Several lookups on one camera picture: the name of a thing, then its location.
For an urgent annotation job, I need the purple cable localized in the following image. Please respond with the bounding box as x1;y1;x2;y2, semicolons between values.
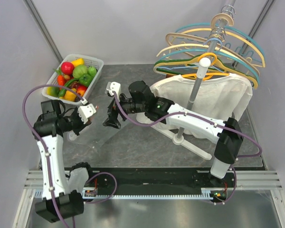
22;85;86;228
113;91;263;160

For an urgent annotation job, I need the yellow orange fruit toy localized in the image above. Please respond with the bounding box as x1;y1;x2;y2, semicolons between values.
63;90;77;102

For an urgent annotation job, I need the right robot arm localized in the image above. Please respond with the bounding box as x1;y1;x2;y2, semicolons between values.
103;81;243;187

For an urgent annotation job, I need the white t-shirt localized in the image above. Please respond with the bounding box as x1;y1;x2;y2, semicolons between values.
135;74;254;140

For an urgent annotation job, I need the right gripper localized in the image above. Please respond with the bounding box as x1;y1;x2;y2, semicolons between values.
103;91;146;130

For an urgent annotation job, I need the red peach toy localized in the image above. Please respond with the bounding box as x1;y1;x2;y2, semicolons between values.
76;85;87;97

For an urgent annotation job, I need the red apple toy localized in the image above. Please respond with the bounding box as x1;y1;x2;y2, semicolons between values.
60;62;75;76

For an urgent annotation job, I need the teal hanger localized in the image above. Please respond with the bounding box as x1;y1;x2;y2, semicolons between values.
176;23;266;68

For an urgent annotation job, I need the green bell pepper toy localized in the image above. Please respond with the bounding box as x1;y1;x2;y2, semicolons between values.
79;73;94;87

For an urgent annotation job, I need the orange plastic hanger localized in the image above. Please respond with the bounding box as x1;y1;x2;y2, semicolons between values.
182;52;229;81

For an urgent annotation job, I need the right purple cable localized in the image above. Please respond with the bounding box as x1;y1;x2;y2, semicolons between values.
113;91;263;160

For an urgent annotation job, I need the clothes rack stand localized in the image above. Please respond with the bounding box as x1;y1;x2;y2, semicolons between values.
152;0;236;160

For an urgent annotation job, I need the clear zip top bag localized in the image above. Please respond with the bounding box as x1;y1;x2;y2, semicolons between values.
66;114;128;147

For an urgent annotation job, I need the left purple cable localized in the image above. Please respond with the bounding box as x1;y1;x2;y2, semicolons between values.
22;85;86;228

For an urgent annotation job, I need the beige wooden hanger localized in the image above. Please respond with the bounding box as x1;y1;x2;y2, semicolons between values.
165;32;266;68

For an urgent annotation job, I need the small green fruit toy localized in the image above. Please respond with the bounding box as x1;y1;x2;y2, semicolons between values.
87;66;97;77

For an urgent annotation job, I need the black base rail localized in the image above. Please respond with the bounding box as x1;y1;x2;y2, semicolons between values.
82;167;237;202

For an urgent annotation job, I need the green hanger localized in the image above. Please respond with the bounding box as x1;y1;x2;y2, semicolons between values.
154;58;260;89

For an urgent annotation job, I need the green cabbage toy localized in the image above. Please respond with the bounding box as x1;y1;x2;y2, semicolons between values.
72;65;88;78

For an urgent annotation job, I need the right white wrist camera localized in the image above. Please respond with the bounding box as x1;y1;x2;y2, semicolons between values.
106;82;121;98

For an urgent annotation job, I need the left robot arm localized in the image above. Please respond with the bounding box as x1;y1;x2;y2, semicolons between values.
33;100;96;223

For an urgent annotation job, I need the orange carrot toy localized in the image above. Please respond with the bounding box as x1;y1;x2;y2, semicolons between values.
57;75;67;86

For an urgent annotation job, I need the yellow green mango toy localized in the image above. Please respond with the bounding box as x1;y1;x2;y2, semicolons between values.
47;86;60;97

